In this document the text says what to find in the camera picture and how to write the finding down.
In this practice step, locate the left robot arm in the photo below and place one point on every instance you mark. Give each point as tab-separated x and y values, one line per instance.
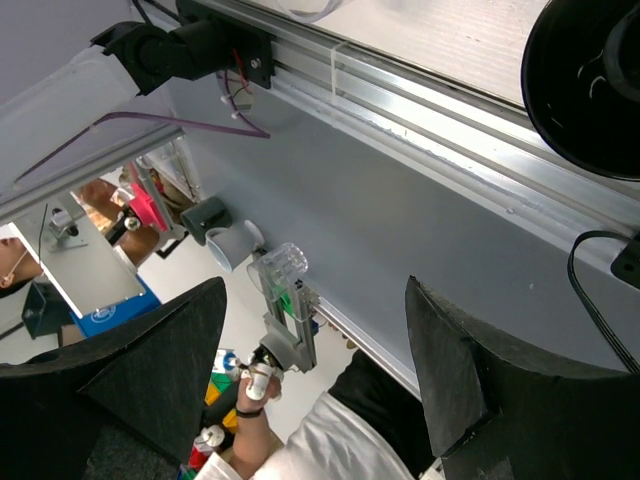
125	61

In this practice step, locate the aluminium mounting rail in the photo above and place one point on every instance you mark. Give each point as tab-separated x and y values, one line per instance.
430	85

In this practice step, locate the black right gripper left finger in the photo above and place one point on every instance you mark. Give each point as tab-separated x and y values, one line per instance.
124	404

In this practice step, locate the black bowl floral outside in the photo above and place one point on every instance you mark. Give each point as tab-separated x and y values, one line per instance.
580	84

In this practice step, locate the pink plastic part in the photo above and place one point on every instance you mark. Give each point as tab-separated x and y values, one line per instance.
146	209

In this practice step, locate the operator white sleeve forearm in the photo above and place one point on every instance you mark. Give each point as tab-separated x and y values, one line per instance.
331	442

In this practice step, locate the operator hand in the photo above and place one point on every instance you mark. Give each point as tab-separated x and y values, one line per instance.
252	440

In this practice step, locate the blue box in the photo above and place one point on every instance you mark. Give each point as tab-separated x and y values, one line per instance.
107	318

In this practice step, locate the person head with mask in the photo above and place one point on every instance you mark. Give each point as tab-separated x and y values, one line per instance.
18	267

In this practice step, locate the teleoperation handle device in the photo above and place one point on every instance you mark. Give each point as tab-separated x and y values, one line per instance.
289	321

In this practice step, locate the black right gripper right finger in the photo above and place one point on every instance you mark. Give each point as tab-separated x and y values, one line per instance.
497	407

